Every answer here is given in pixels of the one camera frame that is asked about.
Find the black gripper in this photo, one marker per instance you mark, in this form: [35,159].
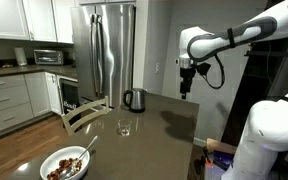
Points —
[186,76]

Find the silver metal spoon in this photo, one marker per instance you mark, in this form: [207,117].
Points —
[86,149]

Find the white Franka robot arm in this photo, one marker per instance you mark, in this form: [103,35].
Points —
[270,130]

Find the clear drinking glass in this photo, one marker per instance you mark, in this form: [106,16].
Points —
[124,128]

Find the white ceramic bowl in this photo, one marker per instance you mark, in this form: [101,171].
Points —
[55,160]

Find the stainless steel electric kettle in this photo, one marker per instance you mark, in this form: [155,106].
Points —
[137,100]

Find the light wooden board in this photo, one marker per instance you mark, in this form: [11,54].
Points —
[220,146]

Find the stainless steel refrigerator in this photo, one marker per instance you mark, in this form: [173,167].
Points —
[114,50]

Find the wooden chair back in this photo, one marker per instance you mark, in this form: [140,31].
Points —
[84,111]

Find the dark metal shelf rack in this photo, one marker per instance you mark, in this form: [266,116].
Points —
[277,53]

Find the brown food pieces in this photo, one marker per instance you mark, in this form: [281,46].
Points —
[65,163]

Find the silver toaster oven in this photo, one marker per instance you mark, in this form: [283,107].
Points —
[48,57]

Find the paper towel roll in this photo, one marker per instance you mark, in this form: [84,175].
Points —
[20,56]

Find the white drawer base cabinets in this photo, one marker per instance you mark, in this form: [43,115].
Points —
[7,100]

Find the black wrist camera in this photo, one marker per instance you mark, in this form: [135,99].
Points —
[203,68]

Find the white wall outlet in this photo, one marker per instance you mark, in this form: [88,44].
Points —
[157,68]

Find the white wall cabinets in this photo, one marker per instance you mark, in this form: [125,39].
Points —
[10,18]

